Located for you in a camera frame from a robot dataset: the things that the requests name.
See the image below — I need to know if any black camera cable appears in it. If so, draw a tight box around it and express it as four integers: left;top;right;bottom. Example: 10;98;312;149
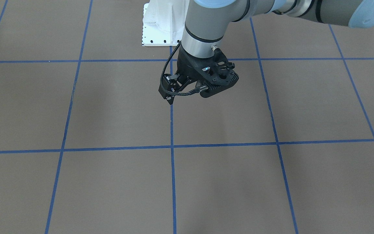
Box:
160;41;208;96

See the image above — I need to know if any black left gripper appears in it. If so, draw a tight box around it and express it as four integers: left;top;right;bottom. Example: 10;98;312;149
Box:
158;45;206;105

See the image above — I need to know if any white metal base plate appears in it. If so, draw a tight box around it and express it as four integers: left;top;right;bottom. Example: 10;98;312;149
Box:
142;0;189;46

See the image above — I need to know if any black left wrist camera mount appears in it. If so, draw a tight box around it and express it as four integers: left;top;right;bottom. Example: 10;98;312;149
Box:
198;48;239;98

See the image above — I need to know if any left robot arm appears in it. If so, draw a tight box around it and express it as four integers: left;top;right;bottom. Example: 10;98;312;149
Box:
158;0;374;105

